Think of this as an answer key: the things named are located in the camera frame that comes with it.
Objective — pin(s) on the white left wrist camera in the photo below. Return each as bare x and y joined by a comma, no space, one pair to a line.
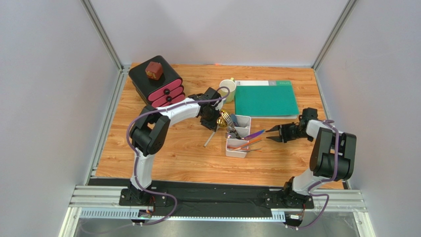
220,104

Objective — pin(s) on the blue grey plastic spoon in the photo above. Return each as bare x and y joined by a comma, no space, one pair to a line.
234,120

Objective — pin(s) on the iridescent purple knife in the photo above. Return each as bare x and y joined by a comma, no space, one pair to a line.
253,135

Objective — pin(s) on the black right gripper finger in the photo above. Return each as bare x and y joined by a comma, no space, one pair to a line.
276,128
279,139

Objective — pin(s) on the red brown cube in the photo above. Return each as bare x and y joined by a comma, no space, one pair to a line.
154,70

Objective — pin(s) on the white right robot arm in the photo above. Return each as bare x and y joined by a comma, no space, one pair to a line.
332,157

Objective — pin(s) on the black pink drawer box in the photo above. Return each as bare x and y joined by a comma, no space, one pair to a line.
166,91

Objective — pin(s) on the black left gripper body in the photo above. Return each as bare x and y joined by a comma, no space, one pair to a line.
210,120

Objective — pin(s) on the white compartment organizer box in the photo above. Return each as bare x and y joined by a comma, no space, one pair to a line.
243,130

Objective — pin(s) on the pale yellow mug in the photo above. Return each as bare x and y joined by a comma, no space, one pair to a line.
228,87

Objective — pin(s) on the green notebook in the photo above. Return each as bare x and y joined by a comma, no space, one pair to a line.
265,99

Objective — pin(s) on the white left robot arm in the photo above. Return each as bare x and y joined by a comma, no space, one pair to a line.
146,135

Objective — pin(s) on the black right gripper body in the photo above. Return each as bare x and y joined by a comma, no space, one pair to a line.
281,133

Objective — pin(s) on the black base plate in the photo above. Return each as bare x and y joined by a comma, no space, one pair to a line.
214,200

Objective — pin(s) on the white handled ladle spoon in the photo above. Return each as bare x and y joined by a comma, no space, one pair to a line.
210,137

